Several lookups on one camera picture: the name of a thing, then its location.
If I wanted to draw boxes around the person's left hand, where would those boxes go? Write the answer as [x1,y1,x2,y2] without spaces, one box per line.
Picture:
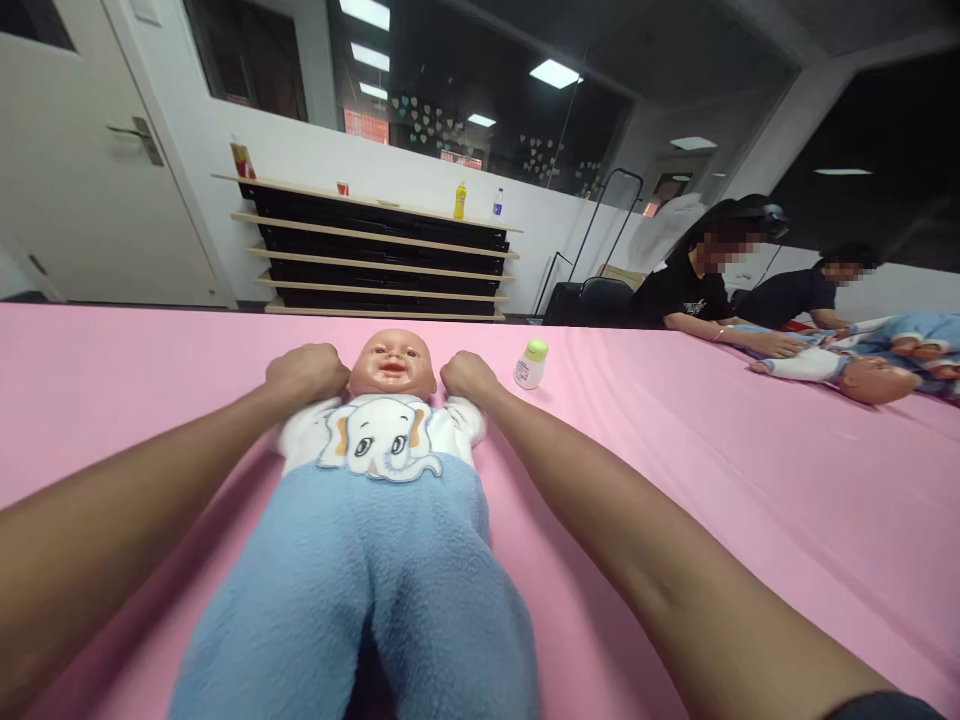
[265,343,352,408]

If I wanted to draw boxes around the person's right hand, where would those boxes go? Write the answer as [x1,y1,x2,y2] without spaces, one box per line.
[439,350,502,401]

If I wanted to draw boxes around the person's right fingers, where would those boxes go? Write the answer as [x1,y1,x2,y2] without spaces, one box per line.
[439,352,481,395]

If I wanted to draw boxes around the person's left fingers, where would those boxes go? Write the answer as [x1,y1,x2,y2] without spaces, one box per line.
[299,343,352,397]

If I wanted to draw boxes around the baby doll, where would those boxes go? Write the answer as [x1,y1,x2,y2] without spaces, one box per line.
[749,329,925,408]
[167,327,543,720]

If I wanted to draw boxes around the white bottle with green cap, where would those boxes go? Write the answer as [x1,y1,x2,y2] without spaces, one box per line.
[513,338,549,391]

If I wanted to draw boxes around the wooden shelf with black crates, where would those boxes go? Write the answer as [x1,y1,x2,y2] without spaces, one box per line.
[211,173,526,322]

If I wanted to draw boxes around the black chair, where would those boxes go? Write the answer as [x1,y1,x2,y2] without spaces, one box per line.
[578,276,639,328]

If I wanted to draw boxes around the black metal clothes rack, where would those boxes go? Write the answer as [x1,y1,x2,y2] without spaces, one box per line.
[530,168,648,325]

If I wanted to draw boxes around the pink table cloth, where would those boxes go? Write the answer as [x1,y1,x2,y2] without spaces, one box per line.
[0,301,960,720]

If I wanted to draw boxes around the window with heart stickers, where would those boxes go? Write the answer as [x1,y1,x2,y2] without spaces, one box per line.
[326,0,637,202]

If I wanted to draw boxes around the baby doll in white outfit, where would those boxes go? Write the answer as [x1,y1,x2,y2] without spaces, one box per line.
[749,329,925,408]

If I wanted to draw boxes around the pile of baby dolls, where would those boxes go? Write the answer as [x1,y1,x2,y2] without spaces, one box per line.
[843,311,960,406]

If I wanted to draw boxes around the white door with handle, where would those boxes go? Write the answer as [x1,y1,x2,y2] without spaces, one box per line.
[0,0,240,307]

